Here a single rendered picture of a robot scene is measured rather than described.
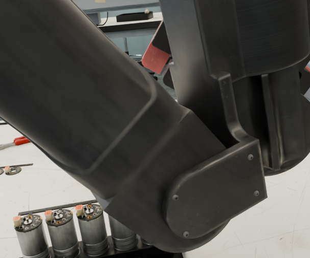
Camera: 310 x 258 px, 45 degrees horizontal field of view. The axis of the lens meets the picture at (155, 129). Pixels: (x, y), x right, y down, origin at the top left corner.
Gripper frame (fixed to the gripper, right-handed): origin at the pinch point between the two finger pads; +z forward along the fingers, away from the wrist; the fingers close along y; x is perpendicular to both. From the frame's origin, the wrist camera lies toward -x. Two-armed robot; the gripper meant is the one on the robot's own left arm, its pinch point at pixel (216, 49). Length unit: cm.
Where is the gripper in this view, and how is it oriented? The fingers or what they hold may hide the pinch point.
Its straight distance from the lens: 40.0
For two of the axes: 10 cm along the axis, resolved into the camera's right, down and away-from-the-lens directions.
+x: -4.7, 7.9, 3.9
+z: 0.0, -4.4, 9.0
